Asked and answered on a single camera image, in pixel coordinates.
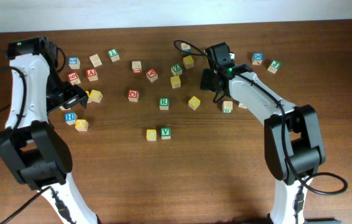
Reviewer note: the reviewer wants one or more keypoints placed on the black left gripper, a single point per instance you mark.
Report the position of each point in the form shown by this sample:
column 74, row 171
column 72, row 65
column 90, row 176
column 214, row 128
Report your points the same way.
column 71, row 96

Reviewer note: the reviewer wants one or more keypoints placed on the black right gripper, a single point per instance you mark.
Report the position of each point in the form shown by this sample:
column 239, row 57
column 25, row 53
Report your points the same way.
column 207, row 80

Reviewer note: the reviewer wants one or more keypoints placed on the green R letter block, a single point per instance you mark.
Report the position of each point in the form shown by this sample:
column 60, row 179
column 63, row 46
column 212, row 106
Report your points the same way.
column 164, row 104

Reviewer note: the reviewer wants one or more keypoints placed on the green V letter block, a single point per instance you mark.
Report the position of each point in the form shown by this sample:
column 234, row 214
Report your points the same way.
column 165, row 133

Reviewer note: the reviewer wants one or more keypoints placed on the yellow C letter block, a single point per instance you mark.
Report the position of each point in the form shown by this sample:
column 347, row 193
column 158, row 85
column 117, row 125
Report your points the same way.
column 151, row 135

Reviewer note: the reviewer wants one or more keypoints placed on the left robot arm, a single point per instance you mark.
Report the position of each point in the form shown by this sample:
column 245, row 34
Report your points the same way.
column 29, row 146

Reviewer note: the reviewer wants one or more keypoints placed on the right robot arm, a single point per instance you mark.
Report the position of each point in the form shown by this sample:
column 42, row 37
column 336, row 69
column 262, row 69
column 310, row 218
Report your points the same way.
column 293, row 144

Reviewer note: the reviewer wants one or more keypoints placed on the red 9 number block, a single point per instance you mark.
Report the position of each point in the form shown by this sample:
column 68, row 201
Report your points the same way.
column 73, row 78

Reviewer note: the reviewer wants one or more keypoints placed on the lower blue H block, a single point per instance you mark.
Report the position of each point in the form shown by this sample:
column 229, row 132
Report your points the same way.
column 70, row 118

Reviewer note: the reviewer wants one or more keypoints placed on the yellow block left pair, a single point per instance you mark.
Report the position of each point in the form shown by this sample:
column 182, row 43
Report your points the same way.
column 88, row 95

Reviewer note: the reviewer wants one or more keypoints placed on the yellow block pair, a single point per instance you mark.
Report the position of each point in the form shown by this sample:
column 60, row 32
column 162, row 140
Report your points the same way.
column 88, row 95
column 95, row 96

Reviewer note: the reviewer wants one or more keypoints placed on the yellow top middle block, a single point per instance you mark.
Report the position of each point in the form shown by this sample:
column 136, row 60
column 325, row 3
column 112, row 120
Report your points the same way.
column 188, row 62

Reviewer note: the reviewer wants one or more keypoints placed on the blue S letter block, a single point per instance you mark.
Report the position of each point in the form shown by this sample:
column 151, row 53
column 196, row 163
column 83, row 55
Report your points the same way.
column 74, row 63

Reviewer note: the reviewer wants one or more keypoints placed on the yellow block right pair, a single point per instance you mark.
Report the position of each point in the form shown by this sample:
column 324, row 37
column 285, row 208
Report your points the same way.
column 95, row 96

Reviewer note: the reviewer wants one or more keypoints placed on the blue X letter block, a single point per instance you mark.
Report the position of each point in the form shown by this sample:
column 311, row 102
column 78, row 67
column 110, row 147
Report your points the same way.
column 257, row 58

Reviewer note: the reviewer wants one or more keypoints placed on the red A letter block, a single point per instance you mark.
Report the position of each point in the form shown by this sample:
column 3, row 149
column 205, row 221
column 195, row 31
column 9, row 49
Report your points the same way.
column 92, row 74

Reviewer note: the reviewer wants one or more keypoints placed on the yellow O letter block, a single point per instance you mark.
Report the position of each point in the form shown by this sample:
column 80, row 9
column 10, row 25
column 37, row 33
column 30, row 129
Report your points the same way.
column 81, row 125

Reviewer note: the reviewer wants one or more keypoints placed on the blue side far block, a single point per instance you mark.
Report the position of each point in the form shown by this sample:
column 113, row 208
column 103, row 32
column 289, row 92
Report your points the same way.
column 186, row 48

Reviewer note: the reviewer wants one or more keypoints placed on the wooden block green R side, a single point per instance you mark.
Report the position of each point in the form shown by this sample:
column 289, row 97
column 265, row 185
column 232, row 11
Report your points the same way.
column 227, row 107

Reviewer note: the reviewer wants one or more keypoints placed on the green Z letter block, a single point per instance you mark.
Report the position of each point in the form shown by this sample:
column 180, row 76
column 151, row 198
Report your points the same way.
column 176, row 69

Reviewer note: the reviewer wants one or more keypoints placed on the blue L letter block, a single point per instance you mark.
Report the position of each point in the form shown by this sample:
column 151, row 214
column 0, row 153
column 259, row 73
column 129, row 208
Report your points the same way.
column 242, row 105

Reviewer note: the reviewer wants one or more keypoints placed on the yellow umbrella picture block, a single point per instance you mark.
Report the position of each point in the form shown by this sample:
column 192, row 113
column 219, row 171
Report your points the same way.
column 194, row 103

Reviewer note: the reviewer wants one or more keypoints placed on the yellow top bug block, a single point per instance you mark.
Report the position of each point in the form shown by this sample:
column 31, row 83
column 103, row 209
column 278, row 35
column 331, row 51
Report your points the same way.
column 175, row 82

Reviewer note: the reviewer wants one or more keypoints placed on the plain wooden block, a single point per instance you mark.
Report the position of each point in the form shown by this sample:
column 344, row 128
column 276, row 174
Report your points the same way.
column 95, row 60

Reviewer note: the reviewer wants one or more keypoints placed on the green J letter block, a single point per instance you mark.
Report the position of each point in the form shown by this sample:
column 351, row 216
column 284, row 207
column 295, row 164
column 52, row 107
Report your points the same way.
column 274, row 66

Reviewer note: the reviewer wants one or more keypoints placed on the green L letter block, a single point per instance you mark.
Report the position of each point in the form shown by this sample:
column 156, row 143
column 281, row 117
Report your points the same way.
column 114, row 55

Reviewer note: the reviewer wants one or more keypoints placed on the red V letter block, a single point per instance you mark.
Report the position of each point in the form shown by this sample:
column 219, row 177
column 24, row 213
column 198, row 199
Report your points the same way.
column 152, row 75

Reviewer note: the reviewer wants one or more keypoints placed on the red O letter block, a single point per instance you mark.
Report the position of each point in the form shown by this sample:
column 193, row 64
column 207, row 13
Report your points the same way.
column 133, row 95

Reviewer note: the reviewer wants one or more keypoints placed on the red I side block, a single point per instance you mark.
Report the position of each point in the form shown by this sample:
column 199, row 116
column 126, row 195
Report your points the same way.
column 136, row 66

